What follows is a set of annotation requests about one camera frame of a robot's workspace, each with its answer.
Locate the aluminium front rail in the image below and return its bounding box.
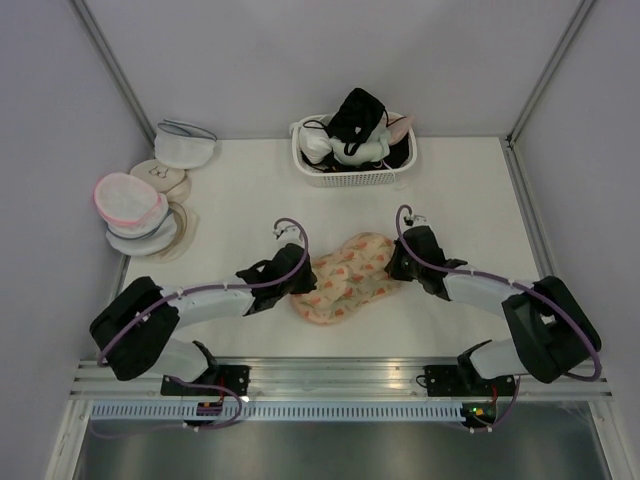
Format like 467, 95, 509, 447
71, 357, 613, 402

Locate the floral peach laundry bag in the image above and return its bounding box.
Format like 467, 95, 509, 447
291, 232, 402, 325

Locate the purple cable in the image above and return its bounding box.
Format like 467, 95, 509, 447
96, 216, 310, 369
395, 204, 604, 384

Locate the white slotted cable duct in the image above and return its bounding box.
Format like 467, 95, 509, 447
90, 401, 465, 422

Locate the grey trimmed mesh bag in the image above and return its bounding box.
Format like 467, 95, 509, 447
106, 209, 178, 257

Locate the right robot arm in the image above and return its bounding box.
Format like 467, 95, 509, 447
385, 226, 602, 395

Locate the beige flat laundry bag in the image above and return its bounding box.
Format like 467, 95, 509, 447
147, 202, 200, 263

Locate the pink garment in basket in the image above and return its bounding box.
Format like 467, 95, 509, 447
381, 116, 414, 147

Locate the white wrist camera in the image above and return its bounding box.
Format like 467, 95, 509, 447
273, 224, 298, 238
404, 214, 429, 228

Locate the white plastic laundry basket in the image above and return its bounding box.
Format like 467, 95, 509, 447
289, 115, 417, 187

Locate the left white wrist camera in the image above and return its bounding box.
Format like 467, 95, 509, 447
273, 224, 298, 238

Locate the black bra in basket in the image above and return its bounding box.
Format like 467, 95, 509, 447
326, 87, 386, 156

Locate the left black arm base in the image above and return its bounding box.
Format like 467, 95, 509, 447
160, 364, 250, 397

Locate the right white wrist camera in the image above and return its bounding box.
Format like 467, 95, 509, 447
404, 214, 429, 228

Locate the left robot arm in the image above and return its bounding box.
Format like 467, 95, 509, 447
89, 243, 316, 396

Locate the aluminium frame post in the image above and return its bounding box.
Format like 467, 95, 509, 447
68, 0, 155, 147
505, 0, 598, 149

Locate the beige round laundry bag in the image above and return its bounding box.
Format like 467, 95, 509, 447
130, 159, 191, 203

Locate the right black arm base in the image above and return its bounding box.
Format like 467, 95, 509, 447
420, 364, 516, 398

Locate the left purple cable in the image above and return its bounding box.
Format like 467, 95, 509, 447
96, 216, 310, 369

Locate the pink trimmed mesh bag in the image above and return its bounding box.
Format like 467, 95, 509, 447
93, 172, 161, 227

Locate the white garment in basket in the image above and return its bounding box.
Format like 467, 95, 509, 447
298, 120, 391, 167

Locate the right aluminium frame post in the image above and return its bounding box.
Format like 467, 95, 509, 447
505, 0, 598, 149

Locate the right aluminium side rail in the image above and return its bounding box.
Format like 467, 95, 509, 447
502, 137, 584, 361

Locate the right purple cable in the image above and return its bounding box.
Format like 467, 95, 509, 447
395, 204, 604, 384

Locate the white mesh bag blue trim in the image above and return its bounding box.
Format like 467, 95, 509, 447
154, 119, 217, 170

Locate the left aluminium frame post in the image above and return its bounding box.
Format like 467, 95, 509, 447
68, 0, 155, 147

